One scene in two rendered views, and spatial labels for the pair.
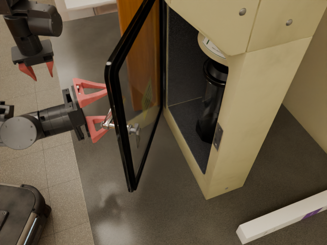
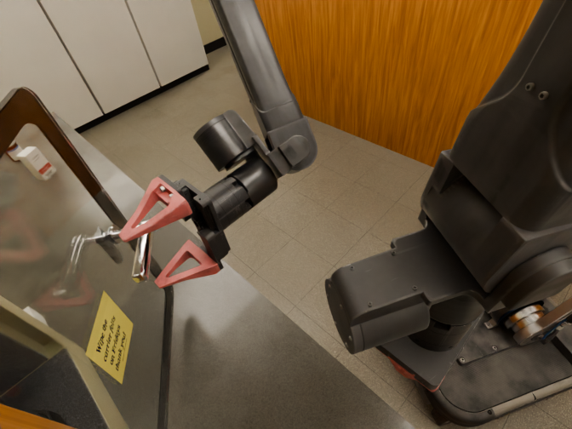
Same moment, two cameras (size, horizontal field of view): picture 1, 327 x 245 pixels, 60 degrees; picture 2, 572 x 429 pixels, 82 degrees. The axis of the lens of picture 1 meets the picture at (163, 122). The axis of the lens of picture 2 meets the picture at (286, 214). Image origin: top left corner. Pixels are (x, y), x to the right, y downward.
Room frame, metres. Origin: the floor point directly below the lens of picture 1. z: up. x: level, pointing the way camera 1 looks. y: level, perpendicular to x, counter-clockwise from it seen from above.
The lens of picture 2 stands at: (0.71, 0.20, 1.51)
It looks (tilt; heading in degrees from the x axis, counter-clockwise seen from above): 47 degrees down; 162
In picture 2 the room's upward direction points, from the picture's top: 10 degrees counter-clockwise
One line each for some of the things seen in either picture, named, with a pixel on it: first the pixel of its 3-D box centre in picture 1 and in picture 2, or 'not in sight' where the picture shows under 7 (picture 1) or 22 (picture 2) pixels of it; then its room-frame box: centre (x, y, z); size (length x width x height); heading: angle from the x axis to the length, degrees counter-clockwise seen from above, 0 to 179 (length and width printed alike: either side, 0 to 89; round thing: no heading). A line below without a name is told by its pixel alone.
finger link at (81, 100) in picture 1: (92, 97); (163, 221); (0.40, 0.14, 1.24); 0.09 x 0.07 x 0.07; 111
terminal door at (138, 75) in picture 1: (143, 96); (100, 313); (0.45, 0.04, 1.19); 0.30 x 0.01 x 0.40; 166
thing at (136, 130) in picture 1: (135, 135); not in sight; (0.35, 0.06, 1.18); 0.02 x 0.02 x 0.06; 76
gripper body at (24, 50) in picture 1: (28, 43); (435, 312); (0.63, 0.35, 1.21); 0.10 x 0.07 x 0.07; 111
